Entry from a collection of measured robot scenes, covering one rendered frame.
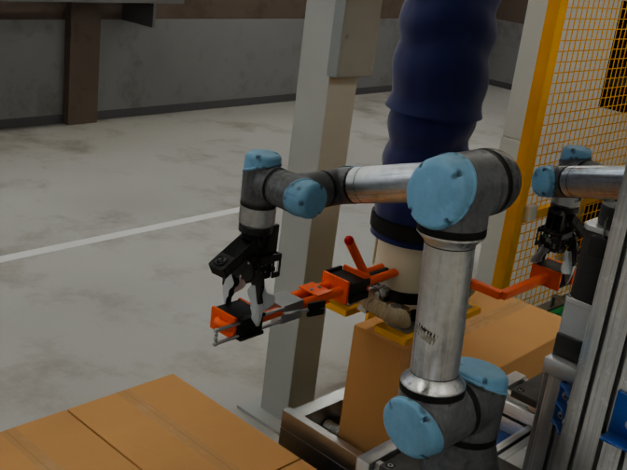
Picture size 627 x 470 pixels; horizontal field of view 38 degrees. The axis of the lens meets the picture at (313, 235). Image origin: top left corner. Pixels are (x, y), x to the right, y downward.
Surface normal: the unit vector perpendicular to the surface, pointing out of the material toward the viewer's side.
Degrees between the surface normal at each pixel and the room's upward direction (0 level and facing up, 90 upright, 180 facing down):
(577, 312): 90
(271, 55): 90
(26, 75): 90
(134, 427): 0
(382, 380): 90
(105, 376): 0
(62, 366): 0
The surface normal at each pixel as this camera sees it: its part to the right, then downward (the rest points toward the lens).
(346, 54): 0.71, 0.32
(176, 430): 0.12, -0.94
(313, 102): -0.69, 0.16
